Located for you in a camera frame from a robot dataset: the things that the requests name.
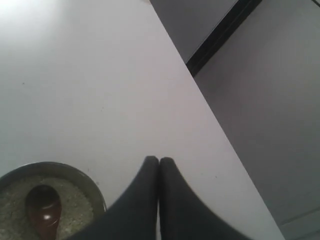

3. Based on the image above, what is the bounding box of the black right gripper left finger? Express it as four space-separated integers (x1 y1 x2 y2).
69 156 159 240

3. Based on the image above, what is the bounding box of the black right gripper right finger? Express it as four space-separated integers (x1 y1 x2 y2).
159 157 248 240

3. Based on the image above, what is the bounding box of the brown wooden spoon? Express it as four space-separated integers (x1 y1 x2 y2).
25 184 62 240

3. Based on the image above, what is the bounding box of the steel bowl with rice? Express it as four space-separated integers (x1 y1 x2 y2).
0 162 107 240

